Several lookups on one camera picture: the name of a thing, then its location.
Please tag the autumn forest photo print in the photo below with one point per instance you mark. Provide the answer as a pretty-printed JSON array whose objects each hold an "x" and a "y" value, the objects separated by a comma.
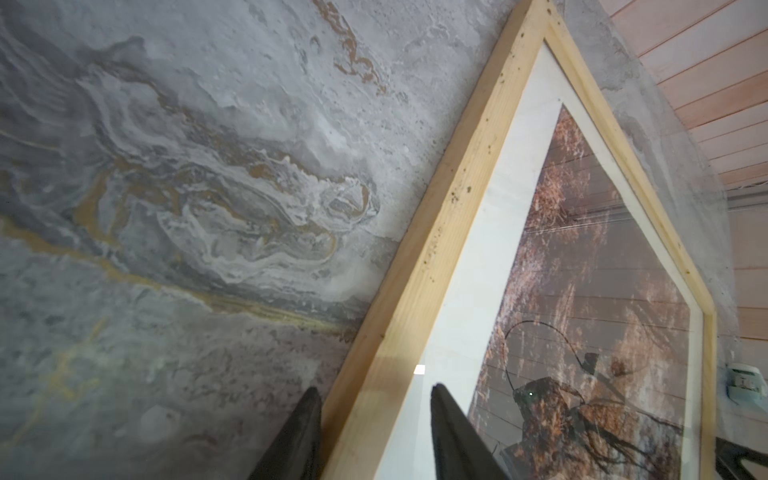
[{"x": 585, "y": 373}]

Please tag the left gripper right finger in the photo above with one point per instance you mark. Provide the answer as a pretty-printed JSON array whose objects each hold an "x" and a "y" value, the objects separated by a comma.
[{"x": 459, "y": 452}]

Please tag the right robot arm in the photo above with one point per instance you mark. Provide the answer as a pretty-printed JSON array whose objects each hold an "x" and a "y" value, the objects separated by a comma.
[{"x": 737, "y": 462}]

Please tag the white photo mat board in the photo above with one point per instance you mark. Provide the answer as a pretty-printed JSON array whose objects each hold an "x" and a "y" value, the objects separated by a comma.
[{"x": 455, "y": 350}]

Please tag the small white grey device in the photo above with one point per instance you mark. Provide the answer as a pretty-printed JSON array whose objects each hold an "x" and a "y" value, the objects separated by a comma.
[{"x": 746, "y": 386}]

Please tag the light wooden picture frame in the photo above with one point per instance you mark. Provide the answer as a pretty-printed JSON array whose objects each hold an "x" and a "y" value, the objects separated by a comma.
[{"x": 368, "y": 394}]

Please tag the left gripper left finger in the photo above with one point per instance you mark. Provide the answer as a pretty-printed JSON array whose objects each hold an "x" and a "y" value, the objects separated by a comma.
[{"x": 294, "y": 453}]

